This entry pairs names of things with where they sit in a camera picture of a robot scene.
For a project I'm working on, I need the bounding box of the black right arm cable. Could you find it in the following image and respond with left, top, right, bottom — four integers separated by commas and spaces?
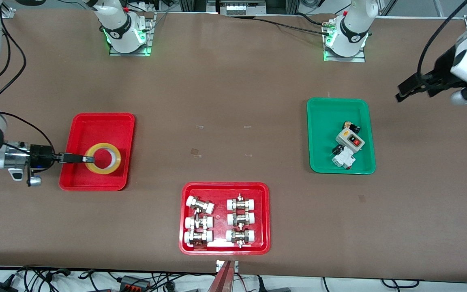
0, 2, 56, 152

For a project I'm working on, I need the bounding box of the grey push-button switch box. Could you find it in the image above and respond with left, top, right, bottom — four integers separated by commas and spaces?
335, 128, 365, 152

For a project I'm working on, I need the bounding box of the white circuit breaker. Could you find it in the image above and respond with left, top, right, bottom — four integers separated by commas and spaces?
331, 146, 357, 169

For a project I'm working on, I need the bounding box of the red metal bar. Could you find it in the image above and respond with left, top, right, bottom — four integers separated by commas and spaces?
207, 261, 236, 292

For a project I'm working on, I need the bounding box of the small metal bracket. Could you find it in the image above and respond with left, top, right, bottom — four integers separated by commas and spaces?
216, 260, 239, 272

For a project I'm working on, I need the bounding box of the white and metal pipe fitting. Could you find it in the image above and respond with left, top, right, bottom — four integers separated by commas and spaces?
186, 196, 215, 214
227, 194, 257, 211
184, 230, 214, 247
185, 215, 214, 230
226, 229, 256, 248
227, 212, 256, 226

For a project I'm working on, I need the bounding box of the black and orange connector box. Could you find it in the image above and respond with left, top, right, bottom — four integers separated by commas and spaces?
119, 275, 152, 291

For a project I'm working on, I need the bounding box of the yellow packing tape roll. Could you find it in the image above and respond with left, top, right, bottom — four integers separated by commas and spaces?
84, 142, 122, 175

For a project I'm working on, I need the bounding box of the green plastic tray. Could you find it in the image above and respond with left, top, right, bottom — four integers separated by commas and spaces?
306, 97, 377, 175

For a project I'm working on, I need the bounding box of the red plastic tray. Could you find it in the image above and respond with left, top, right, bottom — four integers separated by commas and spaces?
179, 182, 271, 256
59, 113, 135, 191

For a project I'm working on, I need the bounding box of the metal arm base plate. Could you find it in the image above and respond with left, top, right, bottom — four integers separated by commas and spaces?
109, 12, 153, 57
323, 18, 366, 63

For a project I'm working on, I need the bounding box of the white power strip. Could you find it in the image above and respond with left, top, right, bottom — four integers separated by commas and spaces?
134, 0, 162, 12

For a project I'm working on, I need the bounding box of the aluminium profile frame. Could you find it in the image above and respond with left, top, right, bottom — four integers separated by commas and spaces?
179, 0, 300, 15

